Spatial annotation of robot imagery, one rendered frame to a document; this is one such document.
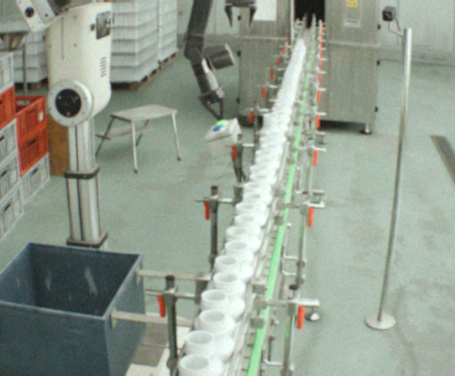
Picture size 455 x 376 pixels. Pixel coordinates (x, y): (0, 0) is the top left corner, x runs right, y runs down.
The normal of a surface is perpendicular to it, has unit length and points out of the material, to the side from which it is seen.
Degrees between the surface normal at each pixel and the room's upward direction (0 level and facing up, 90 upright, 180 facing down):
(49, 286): 90
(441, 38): 90
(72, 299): 90
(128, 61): 90
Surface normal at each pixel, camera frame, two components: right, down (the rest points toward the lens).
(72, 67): -0.15, 0.51
